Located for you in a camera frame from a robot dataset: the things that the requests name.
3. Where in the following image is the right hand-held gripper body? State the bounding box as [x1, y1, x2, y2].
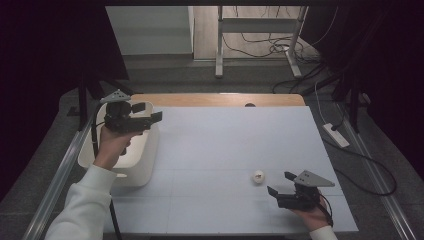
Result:
[276, 169, 336, 211]

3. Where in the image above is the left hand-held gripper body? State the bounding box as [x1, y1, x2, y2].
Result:
[99, 89, 154, 135]

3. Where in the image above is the white egg with dark mark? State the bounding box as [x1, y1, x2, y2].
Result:
[252, 170, 266, 185]

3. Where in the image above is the white plastic bin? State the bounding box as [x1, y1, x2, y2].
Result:
[77, 100, 160, 188]

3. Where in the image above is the person's left hand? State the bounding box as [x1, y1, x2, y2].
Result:
[93, 124, 143, 171]

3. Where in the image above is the person's right hand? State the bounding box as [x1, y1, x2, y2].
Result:
[292, 196, 333, 232]

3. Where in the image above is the black tripod stand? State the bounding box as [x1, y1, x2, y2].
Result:
[67, 71, 135, 132]
[299, 66, 372, 134]

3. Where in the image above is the white power strip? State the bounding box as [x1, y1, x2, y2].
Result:
[322, 122, 351, 149]

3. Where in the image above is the white table cover board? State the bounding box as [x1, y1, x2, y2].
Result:
[103, 105, 359, 234]

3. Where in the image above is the white cabinet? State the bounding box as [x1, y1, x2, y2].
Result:
[105, 5, 195, 56]

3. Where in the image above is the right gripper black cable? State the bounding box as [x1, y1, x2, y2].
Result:
[318, 194, 335, 228]

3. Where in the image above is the aluminium floor rail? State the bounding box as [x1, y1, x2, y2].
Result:
[334, 101, 418, 240]
[21, 114, 98, 240]

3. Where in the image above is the black power strip cable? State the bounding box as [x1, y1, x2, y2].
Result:
[321, 114, 398, 197]

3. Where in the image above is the white metal stand frame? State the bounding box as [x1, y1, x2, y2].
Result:
[214, 5, 309, 79]

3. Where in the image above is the tangle of floor cables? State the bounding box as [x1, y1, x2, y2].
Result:
[222, 5, 338, 65]

